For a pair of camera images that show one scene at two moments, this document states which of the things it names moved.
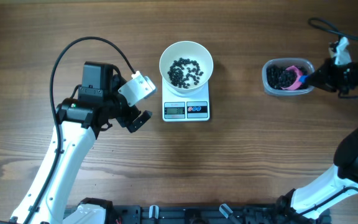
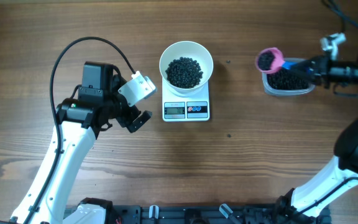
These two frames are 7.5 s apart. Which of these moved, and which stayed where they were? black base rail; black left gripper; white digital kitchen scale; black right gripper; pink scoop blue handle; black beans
Moved: pink scoop blue handle; black right gripper
Stayed: black base rail; white digital kitchen scale; black beans; black left gripper
